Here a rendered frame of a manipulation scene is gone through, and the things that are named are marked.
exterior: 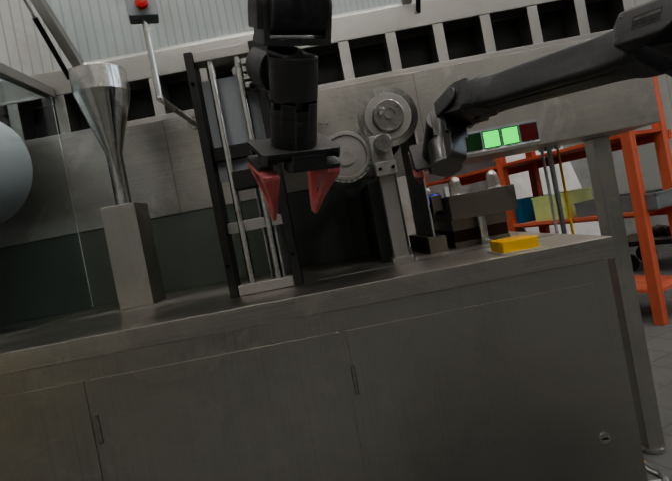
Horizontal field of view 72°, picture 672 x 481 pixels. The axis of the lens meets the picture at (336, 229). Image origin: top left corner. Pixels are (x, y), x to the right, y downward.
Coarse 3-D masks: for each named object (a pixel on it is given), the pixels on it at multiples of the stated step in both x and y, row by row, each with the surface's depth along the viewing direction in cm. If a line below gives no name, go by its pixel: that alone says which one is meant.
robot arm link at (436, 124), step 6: (432, 114) 90; (426, 120) 90; (432, 120) 89; (438, 120) 89; (426, 126) 90; (432, 126) 89; (438, 126) 88; (426, 132) 91; (432, 132) 89; (438, 132) 88; (426, 138) 93
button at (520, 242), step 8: (496, 240) 92; (504, 240) 90; (512, 240) 88; (520, 240) 88; (528, 240) 88; (536, 240) 88; (496, 248) 91; (504, 248) 88; (512, 248) 88; (520, 248) 88; (528, 248) 88
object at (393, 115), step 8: (384, 104) 112; (392, 104) 112; (376, 112) 112; (384, 112) 112; (392, 112) 112; (400, 112) 112; (376, 120) 112; (384, 120) 112; (392, 120) 112; (400, 120) 112; (384, 128) 112; (392, 128) 112
